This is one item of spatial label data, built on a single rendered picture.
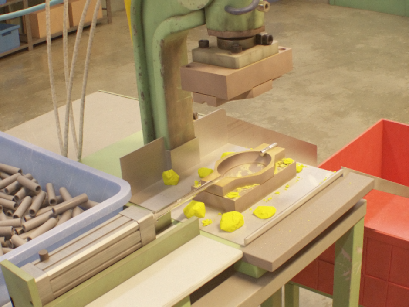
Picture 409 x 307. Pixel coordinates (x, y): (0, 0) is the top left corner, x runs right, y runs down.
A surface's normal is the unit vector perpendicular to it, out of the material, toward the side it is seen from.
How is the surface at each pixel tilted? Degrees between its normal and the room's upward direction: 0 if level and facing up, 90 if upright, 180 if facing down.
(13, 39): 90
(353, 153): 90
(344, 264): 90
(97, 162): 0
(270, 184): 90
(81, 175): 81
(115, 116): 0
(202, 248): 0
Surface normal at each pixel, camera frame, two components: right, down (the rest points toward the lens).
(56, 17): 0.74, 0.23
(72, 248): -0.07, -0.90
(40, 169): -0.66, 0.22
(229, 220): -0.26, -0.69
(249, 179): 0.26, 0.39
